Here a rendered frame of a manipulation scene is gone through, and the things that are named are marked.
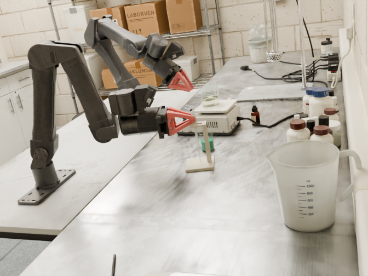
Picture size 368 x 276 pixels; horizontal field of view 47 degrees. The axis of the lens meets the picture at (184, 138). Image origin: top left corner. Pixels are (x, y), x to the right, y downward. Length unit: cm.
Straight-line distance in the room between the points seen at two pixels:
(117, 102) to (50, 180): 30
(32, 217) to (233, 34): 301
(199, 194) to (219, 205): 8
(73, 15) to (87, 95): 293
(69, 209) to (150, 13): 274
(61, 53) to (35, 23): 360
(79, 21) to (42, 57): 291
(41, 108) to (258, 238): 66
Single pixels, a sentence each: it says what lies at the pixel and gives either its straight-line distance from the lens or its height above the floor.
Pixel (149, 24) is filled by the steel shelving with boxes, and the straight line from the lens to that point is 370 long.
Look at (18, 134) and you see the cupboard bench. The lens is 418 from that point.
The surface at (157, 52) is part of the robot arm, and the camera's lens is 151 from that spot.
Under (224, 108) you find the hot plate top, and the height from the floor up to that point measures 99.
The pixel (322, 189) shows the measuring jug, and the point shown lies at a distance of 83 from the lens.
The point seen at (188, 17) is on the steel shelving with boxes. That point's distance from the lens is 358.
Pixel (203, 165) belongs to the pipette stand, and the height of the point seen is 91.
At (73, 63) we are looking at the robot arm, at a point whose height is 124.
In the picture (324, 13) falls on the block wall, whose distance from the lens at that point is 377.
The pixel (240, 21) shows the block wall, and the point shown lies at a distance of 384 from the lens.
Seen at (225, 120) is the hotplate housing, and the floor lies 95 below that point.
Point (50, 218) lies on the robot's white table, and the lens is 111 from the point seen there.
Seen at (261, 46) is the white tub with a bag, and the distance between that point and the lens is 240.
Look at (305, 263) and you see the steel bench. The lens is 81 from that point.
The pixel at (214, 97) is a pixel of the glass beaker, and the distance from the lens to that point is 140.
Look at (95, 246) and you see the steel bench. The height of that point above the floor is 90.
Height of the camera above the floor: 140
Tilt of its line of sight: 20 degrees down
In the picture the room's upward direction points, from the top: 9 degrees counter-clockwise
